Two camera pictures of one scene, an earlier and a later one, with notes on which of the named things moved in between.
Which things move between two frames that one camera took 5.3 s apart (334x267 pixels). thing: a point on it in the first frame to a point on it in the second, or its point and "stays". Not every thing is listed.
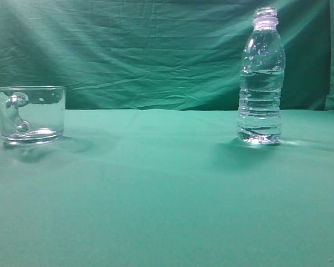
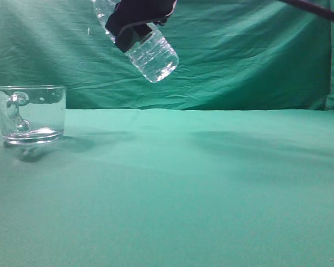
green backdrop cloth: [168, 54] stays
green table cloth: [169, 188] stays
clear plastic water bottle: [259, 121] to [154, 56]
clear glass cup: [30, 115] stays
